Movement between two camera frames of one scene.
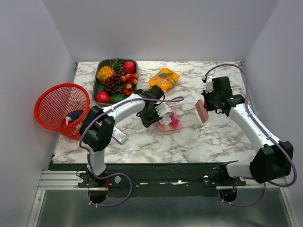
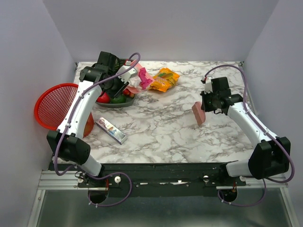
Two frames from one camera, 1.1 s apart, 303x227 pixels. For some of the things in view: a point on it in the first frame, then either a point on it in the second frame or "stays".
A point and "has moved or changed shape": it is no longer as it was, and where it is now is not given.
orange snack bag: x=165 y=78 stays
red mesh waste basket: x=62 y=107 stays
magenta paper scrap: x=175 y=121 -> x=145 y=82
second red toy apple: x=102 y=97 stays
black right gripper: x=207 y=106 stays
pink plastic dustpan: x=170 y=126 -> x=137 y=67
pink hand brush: x=203 y=113 has moved or changed shape
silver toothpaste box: x=118 y=135 stays
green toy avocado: x=116 y=98 stays
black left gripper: x=147 y=122 -> x=120 y=89
